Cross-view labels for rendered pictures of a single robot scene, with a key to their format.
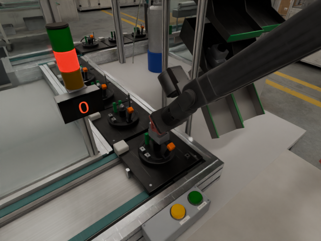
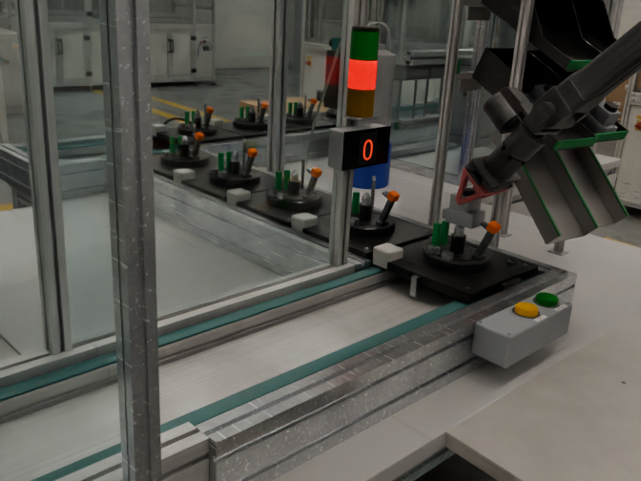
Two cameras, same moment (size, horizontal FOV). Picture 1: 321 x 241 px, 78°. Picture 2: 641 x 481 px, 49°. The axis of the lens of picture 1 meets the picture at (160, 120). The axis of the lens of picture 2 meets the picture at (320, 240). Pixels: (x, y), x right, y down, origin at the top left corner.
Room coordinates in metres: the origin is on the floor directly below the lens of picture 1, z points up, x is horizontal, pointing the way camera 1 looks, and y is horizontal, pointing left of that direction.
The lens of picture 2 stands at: (-0.78, 0.45, 1.47)
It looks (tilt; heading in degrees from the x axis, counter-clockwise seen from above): 20 degrees down; 353
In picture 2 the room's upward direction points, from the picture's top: 3 degrees clockwise
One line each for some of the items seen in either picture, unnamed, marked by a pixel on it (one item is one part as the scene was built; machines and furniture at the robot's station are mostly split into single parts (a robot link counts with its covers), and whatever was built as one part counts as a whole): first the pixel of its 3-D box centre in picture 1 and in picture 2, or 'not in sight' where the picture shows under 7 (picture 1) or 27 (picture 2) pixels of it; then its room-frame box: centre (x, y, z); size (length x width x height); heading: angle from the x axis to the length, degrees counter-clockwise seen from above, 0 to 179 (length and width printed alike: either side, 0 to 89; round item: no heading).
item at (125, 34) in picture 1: (138, 31); not in sight; (2.04, 0.21, 1.01); 0.24 x 0.24 x 0.13; 37
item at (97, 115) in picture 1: (122, 111); (364, 209); (0.71, 0.17, 1.01); 0.24 x 0.24 x 0.13; 37
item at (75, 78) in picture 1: (72, 77); (360, 101); (0.49, 0.24, 1.28); 0.05 x 0.05 x 0.05
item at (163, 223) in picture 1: (177, 216); (523, 327); (0.29, -0.05, 0.93); 0.21 x 0.07 x 0.06; 127
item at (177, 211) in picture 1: (177, 212); (526, 311); (0.29, -0.05, 0.96); 0.04 x 0.04 x 0.02
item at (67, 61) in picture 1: (67, 59); (361, 73); (0.49, 0.24, 1.33); 0.05 x 0.05 x 0.05
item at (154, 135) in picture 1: (156, 128); (462, 205); (0.51, 0.01, 1.09); 0.08 x 0.04 x 0.07; 38
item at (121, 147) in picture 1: (121, 148); (387, 256); (0.53, 0.15, 0.97); 0.05 x 0.05 x 0.04; 37
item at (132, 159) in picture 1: (157, 154); (454, 264); (0.51, 0.01, 0.96); 0.24 x 0.24 x 0.02; 37
